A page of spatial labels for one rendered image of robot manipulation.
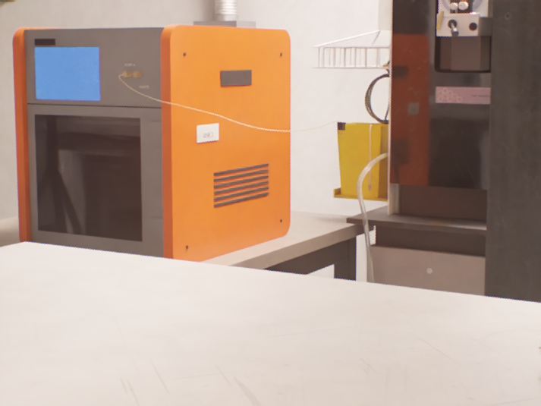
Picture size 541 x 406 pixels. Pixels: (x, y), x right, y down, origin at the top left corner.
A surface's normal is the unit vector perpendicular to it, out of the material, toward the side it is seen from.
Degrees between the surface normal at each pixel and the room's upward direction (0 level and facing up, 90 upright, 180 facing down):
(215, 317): 0
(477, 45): 90
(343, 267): 90
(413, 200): 90
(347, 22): 90
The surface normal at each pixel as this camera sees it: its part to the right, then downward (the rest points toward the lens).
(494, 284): -0.53, 0.12
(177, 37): 0.86, 0.07
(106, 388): 0.00, -0.99
